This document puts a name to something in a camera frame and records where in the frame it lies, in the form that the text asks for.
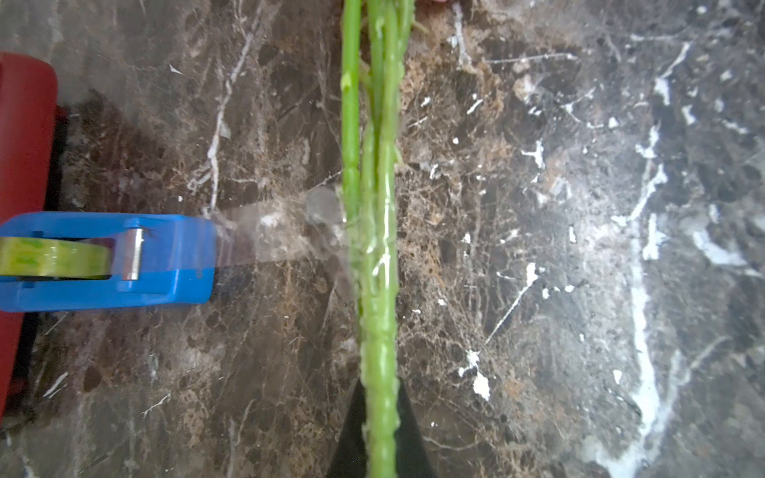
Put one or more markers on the yellow-green tape roll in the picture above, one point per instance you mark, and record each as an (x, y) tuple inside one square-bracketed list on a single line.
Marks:
[(24, 257)]

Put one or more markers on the red polka dot toaster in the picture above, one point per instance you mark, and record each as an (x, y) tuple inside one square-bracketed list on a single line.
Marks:
[(29, 93)]

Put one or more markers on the blue tape dispenser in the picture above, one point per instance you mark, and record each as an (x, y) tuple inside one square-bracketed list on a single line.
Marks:
[(157, 259)]

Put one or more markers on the clear tape strip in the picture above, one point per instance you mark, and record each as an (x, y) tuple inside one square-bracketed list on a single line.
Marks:
[(310, 223)]

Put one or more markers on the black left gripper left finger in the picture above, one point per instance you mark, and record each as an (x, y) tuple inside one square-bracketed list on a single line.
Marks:
[(350, 456)]

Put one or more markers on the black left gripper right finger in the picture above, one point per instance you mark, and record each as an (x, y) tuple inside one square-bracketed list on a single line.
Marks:
[(411, 456)]

